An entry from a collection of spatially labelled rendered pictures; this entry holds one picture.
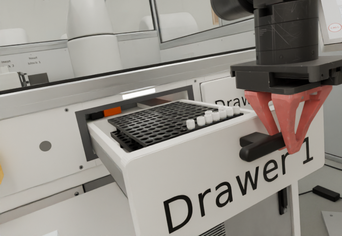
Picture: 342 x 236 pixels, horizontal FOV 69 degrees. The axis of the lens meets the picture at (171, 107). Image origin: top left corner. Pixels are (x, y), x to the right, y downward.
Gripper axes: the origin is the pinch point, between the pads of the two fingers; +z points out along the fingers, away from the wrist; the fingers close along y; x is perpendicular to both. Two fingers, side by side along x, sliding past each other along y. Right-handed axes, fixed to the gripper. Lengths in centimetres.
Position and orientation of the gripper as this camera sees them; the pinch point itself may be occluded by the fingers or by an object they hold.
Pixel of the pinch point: (287, 143)
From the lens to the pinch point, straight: 30.6
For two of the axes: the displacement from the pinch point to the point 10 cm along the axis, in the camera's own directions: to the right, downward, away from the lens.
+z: 1.3, 9.6, 2.4
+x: -8.7, 2.3, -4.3
